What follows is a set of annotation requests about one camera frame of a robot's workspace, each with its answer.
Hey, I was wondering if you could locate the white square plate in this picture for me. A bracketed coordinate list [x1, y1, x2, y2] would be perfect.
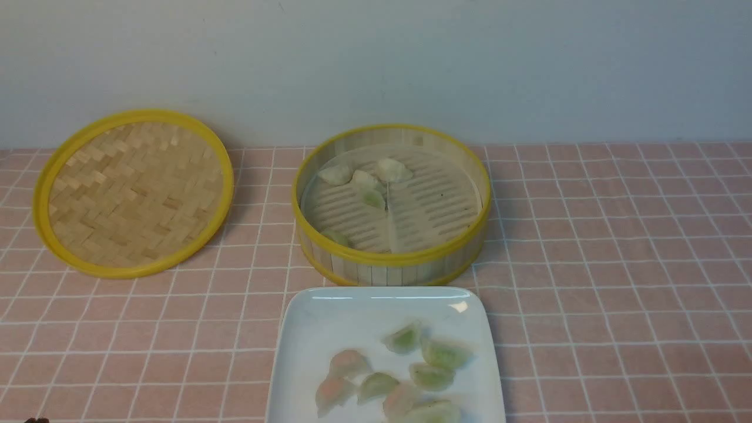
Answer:
[266, 287, 508, 422]

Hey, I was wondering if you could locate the pink dumpling on plate bottom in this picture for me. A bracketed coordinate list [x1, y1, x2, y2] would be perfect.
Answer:
[382, 382, 422, 422]

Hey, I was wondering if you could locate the white dumpling in steamer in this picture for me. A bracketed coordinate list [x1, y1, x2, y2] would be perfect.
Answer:
[317, 164, 354, 186]
[375, 157, 413, 184]
[351, 169, 384, 191]

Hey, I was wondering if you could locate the white dumpling in steamer left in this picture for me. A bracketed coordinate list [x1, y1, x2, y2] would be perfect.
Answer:
[317, 164, 354, 186]

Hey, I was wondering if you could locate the white dumpling in steamer middle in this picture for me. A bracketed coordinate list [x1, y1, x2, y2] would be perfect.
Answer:
[351, 169, 384, 191]

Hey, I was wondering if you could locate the white dumpling in steamer right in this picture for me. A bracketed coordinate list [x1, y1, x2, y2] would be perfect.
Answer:
[375, 157, 413, 184]

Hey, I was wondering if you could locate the green dumpling on plate bottom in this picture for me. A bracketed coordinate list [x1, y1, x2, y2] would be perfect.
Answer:
[400, 401, 462, 422]

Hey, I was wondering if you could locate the pink dumpling on plate upper-left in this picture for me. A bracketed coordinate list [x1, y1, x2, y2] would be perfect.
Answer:
[327, 349, 371, 378]

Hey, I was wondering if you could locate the pink dumpling on plate lower-left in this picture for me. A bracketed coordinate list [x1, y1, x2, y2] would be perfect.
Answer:
[315, 377, 355, 418]

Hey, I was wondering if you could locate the yellow rimmed bamboo steamer basket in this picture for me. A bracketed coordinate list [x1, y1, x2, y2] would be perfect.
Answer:
[291, 124, 492, 286]

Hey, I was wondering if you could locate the white steamer liner cloth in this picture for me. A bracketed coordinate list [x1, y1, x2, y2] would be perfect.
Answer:
[296, 145, 483, 254]

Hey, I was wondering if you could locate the yellow rimmed bamboo steamer lid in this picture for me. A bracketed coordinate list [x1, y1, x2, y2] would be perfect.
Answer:
[32, 109, 234, 279]

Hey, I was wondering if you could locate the green dumpling on plate top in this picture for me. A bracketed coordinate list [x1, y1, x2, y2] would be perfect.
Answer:
[382, 321, 422, 354]

